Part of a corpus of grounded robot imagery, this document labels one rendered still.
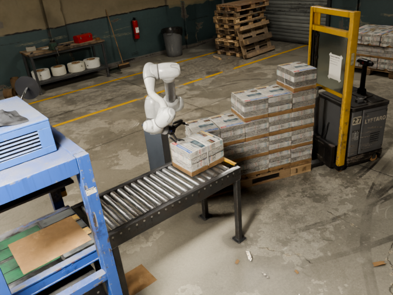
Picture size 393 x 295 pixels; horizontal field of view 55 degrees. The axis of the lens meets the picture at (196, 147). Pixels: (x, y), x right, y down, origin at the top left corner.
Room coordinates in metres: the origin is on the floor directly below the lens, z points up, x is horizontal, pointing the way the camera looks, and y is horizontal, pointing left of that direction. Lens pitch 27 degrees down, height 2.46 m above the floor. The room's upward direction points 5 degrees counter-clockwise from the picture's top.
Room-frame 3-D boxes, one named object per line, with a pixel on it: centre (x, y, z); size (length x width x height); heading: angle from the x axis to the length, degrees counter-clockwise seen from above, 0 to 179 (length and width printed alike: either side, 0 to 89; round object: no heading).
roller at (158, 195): (2.61, 0.39, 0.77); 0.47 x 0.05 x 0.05; 37
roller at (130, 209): (2.45, 0.60, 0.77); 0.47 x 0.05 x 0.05; 37
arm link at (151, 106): (3.59, 0.40, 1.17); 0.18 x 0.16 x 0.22; 94
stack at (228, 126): (3.88, -0.50, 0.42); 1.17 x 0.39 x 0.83; 106
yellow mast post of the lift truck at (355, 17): (3.88, -1.70, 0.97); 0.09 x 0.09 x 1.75; 16
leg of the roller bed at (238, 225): (2.83, -0.33, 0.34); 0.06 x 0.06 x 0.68; 37
